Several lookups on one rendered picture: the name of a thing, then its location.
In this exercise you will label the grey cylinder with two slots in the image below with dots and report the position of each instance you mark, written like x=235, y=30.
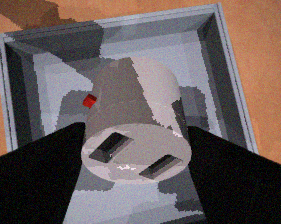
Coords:
x=136, y=131

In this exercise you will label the grey shallow tray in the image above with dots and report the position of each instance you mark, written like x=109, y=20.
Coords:
x=47, y=72

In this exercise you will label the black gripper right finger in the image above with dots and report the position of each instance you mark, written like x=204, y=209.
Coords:
x=234, y=185

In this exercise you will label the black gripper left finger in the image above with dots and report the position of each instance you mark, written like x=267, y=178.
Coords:
x=37, y=180

